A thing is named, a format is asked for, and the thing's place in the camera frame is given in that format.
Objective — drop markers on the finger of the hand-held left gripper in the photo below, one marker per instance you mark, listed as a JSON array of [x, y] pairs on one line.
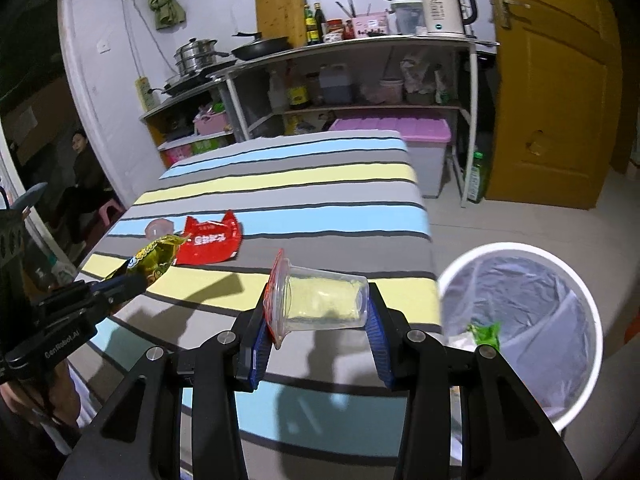
[[107, 286], [125, 297]]

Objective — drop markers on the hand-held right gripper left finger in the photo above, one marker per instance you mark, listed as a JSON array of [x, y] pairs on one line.
[[260, 355]]

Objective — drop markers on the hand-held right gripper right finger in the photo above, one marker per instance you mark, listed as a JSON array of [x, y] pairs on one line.
[[380, 345]]

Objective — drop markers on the gold snack wrapper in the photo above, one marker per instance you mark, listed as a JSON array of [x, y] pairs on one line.
[[155, 255]]

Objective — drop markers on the clear plastic cup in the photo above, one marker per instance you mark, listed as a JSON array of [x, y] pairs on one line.
[[325, 302]]

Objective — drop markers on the green snack packet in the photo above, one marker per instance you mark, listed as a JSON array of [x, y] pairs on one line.
[[485, 335]]

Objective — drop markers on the white trash bin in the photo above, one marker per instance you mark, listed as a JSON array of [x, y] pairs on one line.
[[590, 340]]

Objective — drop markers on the pink plastic stool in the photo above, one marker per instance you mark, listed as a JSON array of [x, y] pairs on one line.
[[107, 210]]

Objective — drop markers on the red snack packet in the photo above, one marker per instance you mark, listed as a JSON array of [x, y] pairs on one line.
[[210, 240]]

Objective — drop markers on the white shelf cabinet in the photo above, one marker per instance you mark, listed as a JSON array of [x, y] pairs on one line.
[[165, 110]]

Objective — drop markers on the pink plastic basket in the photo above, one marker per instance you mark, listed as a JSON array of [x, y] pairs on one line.
[[212, 124]]

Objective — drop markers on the green plastic bottle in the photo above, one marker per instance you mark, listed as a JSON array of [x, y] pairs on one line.
[[478, 177]]

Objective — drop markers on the yellow power strip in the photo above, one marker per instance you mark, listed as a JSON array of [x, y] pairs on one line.
[[144, 95]]

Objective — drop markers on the pink lid storage box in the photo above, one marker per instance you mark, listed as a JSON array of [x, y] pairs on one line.
[[395, 132]]

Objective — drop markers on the black induction cooker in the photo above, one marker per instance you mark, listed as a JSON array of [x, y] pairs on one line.
[[185, 85]]

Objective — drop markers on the steel steamer pot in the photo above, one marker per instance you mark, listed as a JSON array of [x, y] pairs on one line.
[[197, 57]]

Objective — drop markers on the pink plastic bucket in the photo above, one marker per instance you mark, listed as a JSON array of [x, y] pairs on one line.
[[391, 92]]

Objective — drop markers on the grey plastic jug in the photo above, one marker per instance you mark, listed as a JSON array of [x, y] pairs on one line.
[[335, 87]]

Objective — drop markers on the yellow label bottle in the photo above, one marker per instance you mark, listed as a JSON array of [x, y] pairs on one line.
[[298, 94]]

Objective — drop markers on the black frying pan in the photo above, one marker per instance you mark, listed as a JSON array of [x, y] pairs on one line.
[[260, 49]]

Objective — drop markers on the metal kitchen shelf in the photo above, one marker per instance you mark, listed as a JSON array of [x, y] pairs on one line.
[[350, 47]]

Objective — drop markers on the yellow wooden door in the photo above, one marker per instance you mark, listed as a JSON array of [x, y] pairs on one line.
[[555, 85]]

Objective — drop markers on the red sauce jar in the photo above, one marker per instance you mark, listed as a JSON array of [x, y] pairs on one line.
[[334, 31], [349, 30]]

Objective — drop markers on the pink chopstick holder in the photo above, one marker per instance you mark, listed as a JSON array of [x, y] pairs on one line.
[[370, 24]]

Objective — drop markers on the wooden cutting board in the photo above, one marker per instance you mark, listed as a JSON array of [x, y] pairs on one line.
[[280, 15]]

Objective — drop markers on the green oil bottle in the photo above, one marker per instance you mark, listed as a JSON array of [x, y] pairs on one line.
[[311, 27]]

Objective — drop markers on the dark sauce bottle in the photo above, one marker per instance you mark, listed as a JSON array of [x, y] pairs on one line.
[[321, 25]]

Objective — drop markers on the clear plastic container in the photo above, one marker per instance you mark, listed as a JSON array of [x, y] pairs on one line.
[[407, 17]]

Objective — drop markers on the white electric kettle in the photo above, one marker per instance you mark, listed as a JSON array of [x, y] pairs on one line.
[[442, 12]]

